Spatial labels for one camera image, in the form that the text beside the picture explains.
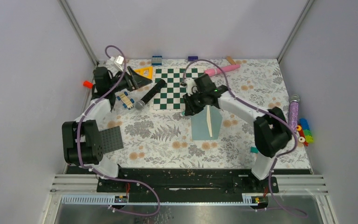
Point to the grey lego baseplate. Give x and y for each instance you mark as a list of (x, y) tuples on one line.
[(111, 139)]

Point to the purple lego brick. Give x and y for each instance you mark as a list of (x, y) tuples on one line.
[(192, 58)]

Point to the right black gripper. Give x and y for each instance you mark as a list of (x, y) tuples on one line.
[(190, 108)]

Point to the floral patterned table mat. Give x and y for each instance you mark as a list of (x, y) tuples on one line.
[(164, 140)]

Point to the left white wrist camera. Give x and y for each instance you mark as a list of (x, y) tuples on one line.
[(116, 62)]

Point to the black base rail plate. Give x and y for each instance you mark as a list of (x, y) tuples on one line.
[(181, 185)]

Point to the purple glitter microphone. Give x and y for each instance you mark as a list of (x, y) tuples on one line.
[(293, 111)]

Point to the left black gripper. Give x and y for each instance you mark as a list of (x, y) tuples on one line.
[(134, 80)]

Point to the green white chessboard mat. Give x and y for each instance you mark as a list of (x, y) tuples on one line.
[(170, 97)]

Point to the colourful block toy pile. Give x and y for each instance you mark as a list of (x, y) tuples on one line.
[(304, 133)]

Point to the yellow triangle toy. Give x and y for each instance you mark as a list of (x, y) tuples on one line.
[(146, 72)]

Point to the wooden toy car blue wheels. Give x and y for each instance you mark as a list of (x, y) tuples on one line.
[(127, 102)]

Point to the pink toy microphone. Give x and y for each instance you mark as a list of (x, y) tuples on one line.
[(213, 72)]

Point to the orange red small cylinder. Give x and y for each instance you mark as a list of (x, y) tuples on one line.
[(88, 84)]

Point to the teal small block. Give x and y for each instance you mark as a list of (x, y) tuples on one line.
[(254, 150)]

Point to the black silver microphone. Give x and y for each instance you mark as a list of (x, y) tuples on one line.
[(140, 105)]

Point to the right wooden cylinder peg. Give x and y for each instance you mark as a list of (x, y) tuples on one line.
[(230, 60)]

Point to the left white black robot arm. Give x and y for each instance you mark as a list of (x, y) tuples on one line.
[(82, 140)]

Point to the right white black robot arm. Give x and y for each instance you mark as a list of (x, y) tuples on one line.
[(271, 131)]

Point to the blue grey lego brick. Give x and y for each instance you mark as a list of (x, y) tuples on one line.
[(156, 60)]

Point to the grey-blue envelope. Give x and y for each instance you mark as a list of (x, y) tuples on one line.
[(200, 130)]

